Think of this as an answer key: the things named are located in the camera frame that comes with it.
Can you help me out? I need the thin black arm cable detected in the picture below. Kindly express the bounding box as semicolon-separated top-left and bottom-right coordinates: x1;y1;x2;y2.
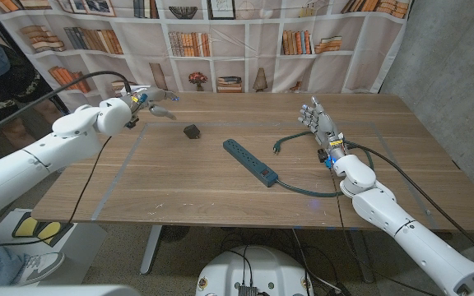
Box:
0;135;114;254
328;164;442;296

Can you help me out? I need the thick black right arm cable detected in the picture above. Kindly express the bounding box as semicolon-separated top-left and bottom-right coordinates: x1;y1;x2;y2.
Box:
345;141;474;266

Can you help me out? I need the green power strip cord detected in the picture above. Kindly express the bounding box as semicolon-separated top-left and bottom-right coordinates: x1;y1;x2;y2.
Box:
272;130;374;198

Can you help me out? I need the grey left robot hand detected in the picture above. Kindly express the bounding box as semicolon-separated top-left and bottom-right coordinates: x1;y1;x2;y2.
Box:
128;86;180;123

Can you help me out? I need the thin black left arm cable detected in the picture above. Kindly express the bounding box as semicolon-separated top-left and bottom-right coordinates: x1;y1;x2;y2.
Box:
0;135;114;254

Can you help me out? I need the grey tape outline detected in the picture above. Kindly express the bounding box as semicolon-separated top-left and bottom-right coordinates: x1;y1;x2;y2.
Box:
91;121;442;229

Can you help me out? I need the yellow and black foot pedal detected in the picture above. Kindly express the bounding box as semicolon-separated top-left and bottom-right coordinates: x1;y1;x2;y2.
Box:
12;216;76;239

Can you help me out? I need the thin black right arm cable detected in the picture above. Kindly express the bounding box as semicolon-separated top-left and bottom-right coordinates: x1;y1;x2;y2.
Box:
328;164;442;296

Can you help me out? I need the white robot torso base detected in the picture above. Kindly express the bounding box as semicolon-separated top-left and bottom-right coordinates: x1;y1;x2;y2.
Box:
194;245;315;296

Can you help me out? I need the seated person in jeans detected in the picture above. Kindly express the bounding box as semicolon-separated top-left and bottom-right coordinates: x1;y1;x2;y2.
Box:
0;225;66;287

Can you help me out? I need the printed bookshelf backdrop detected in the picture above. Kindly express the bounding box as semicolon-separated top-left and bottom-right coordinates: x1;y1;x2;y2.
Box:
0;0;411;124

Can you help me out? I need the black power adapter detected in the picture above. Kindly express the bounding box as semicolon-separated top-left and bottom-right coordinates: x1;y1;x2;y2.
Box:
183;123;202;140

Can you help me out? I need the green power strip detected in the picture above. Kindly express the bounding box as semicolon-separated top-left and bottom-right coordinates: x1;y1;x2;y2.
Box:
222;138;280;188

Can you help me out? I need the white floor board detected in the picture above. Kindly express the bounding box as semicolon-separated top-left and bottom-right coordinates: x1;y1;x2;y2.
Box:
0;207;109;287

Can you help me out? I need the grey table leg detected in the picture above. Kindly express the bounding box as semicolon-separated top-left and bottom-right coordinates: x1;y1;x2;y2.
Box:
140;224;163;275
348;229;376;284

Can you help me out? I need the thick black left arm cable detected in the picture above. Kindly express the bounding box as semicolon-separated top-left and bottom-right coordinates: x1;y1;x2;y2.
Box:
0;70;133;141

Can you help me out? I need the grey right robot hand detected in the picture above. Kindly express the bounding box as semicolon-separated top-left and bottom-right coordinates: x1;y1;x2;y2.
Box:
297;96;346;152

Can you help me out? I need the black round floor fan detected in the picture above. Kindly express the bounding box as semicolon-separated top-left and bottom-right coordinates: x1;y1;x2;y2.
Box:
160;224;191;243

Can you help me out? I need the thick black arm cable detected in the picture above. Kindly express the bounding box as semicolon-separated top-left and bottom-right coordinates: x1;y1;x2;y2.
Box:
345;141;474;266
0;70;133;141

